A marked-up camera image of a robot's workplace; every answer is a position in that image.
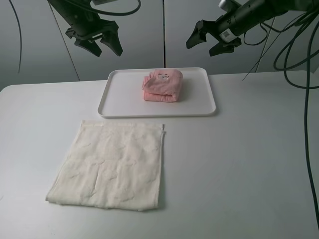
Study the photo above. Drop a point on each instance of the cream white towel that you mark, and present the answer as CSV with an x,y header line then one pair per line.
x,y
111,165

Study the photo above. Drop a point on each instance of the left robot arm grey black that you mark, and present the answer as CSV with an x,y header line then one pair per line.
x,y
61,7

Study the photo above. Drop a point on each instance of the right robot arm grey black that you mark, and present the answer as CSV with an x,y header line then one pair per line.
x,y
239,18

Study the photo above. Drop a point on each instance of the white rectangular plastic tray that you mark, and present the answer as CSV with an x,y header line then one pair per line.
x,y
123,96

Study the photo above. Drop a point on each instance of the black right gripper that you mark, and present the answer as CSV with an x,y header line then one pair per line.
x,y
220,30

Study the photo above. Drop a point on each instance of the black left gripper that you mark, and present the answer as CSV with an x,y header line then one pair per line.
x,y
85,25

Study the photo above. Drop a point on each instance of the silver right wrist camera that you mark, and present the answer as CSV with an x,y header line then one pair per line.
x,y
225,5

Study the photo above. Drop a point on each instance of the pink towel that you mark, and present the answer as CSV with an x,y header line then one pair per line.
x,y
162,85

